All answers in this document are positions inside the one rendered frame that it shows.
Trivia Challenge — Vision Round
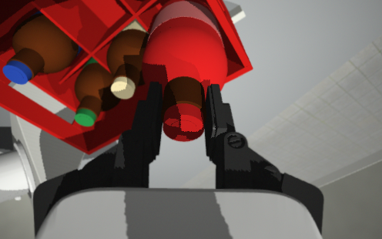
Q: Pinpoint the brown bottle with green cap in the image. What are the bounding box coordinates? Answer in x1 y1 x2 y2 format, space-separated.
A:
75 57 121 126

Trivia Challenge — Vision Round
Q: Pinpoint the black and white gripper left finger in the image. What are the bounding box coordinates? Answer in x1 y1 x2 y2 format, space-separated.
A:
33 82 163 237

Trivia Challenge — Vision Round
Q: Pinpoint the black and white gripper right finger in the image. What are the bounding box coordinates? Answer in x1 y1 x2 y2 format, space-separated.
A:
204 84 323 235

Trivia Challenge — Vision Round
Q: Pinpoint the brown bottle with cream cap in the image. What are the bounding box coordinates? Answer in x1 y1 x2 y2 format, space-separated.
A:
106 19 149 99

